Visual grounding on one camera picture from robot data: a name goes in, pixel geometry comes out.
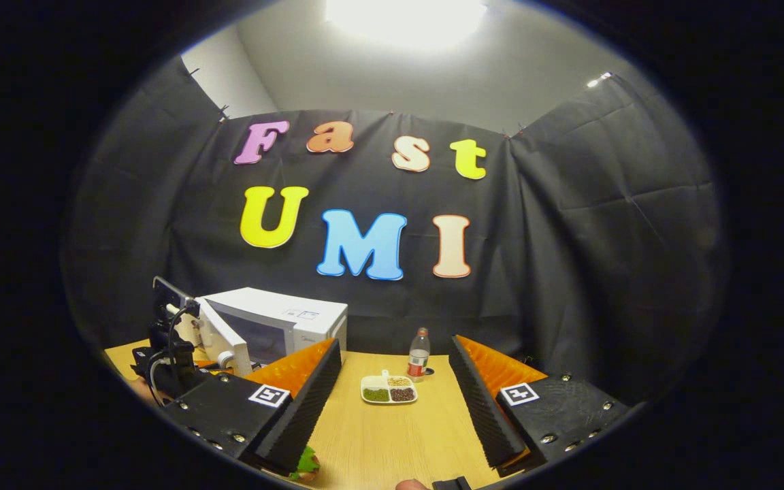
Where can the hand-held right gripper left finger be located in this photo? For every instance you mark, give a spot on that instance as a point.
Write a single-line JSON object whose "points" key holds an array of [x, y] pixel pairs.
{"points": [[303, 408]]}

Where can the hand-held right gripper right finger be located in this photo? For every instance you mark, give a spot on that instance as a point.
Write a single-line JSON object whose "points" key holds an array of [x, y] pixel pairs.
{"points": [[484, 408]]}

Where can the large ceiling light panel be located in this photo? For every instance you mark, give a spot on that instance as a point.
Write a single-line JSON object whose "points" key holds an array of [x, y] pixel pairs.
{"points": [[405, 20]]}

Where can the white divided plate with beans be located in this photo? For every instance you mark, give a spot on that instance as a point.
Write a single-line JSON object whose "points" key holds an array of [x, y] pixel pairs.
{"points": [[388, 391]]}

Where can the white microwave oven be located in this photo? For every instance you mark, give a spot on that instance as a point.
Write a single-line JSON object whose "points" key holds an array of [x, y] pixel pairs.
{"points": [[283, 313]]}

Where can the sandwich with lettuce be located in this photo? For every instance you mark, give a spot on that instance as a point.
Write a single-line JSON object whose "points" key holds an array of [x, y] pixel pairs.
{"points": [[307, 464]]}

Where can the small ceiling light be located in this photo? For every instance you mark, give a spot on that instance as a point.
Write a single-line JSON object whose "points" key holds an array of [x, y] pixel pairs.
{"points": [[598, 80]]}

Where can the black backdrop cloth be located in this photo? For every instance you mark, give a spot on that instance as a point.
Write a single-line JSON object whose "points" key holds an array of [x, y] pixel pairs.
{"points": [[569, 238]]}

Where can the clear bottle with red label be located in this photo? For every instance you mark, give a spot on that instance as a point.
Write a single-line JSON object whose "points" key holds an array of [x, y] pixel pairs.
{"points": [[419, 357]]}

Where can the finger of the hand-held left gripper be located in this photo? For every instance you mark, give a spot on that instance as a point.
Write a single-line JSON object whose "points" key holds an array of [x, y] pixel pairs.
{"points": [[208, 365]]}

